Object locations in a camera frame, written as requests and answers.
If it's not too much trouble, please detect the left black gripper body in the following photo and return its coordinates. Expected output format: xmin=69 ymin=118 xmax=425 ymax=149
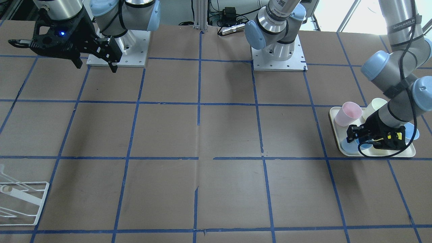
xmin=347 ymin=115 xmax=387 ymax=143

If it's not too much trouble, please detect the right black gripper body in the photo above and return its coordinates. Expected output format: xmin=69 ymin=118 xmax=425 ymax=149
xmin=8 ymin=7 xmax=123 ymax=63

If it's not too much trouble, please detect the light blue plastic cup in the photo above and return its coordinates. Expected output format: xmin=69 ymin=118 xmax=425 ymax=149
xmin=340 ymin=138 xmax=373 ymax=155

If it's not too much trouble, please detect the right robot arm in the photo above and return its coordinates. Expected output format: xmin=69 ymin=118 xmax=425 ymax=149
xmin=8 ymin=0 xmax=161 ymax=73

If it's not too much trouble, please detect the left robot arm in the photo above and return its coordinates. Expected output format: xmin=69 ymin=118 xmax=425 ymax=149
xmin=244 ymin=0 xmax=431 ymax=150

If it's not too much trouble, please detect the yellow plastic cup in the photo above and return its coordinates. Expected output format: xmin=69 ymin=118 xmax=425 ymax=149
xmin=387 ymin=132 xmax=404 ymax=140

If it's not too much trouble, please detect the white plastic cup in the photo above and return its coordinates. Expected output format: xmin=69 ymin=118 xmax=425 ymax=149
xmin=362 ymin=98 xmax=387 ymax=120

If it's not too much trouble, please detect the pink plastic cup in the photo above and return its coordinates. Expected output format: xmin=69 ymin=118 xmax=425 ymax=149
xmin=334 ymin=102 xmax=363 ymax=127

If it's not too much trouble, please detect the cream plastic tray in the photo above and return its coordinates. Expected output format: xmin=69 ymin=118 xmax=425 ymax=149
xmin=329 ymin=106 xmax=416 ymax=158

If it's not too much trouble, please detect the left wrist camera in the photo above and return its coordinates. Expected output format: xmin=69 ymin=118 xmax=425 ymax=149
xmin=372 ymin=126 xmax=406 ymax=151

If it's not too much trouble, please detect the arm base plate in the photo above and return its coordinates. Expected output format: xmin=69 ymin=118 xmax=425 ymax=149
xmin=86 ymin=28 xmax=151 ymax=68
xmin=250 ymin=35 xmax=308 ymax=72

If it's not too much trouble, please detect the black braided cable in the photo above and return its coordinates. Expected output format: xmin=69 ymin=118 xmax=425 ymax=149
xmin=356 ymin=0 xmax=422 ymax=158

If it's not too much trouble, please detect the aluminium frame post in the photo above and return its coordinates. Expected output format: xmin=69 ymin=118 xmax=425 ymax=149
xmin=192 ymin=0 xmax=209 ymax=32

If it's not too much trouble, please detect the white wire cup rack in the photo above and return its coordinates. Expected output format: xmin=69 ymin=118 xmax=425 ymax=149
xmin=0 ymin=164 xmax=50 ymax=227

